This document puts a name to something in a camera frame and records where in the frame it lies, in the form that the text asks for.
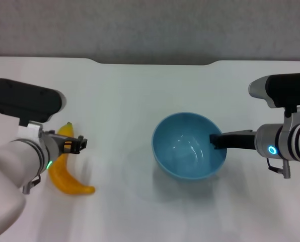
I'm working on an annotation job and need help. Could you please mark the wrist camera black silver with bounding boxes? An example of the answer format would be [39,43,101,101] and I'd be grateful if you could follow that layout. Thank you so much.
[0,78,67,142]
[248,73,300,128]

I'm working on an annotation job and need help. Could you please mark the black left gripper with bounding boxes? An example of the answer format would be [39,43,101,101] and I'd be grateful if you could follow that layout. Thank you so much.
[40,130,88,162]

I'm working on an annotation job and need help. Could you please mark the right wrist camera black silver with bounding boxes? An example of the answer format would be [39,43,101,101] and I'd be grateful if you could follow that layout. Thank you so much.
[248,73,300,128]

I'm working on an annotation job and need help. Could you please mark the left arm cable connector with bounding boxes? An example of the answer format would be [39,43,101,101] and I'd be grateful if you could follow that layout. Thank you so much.
[22,175,41,195]

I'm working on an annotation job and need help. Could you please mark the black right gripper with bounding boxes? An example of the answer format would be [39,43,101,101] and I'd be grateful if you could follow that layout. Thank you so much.
[209,129,256,151]

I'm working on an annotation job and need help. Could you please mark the yellow banana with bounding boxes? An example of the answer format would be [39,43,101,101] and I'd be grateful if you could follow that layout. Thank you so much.
[48,122,96,195]

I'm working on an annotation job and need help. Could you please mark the arm cable connector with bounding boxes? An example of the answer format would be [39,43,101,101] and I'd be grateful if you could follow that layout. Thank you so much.
[267,157,291,179]
[22,175,41,195]

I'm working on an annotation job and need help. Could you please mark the right arm cable connector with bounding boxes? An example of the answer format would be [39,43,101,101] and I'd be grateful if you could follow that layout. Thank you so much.
[267,157,291,179]

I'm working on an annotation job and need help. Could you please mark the blue bowl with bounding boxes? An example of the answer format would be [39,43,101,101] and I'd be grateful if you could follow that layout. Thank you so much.
[152,111,228,180]

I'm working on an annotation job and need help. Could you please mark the left wrist camera black silver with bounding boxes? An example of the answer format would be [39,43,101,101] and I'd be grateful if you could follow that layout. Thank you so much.
[0,78,67,142]

